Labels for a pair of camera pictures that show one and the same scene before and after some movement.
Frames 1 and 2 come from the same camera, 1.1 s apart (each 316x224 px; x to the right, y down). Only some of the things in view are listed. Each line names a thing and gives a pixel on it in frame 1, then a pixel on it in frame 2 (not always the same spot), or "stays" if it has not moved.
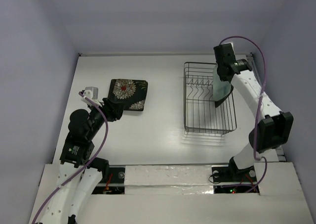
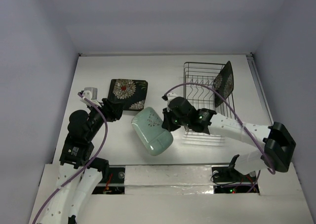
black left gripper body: (111, 112) stays
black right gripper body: (224, 99) → (168, 121)
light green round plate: (220, 88) → (147, 124)
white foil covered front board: (168, 180) stays
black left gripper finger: (120, 110) stays
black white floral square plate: (131, 93) stays
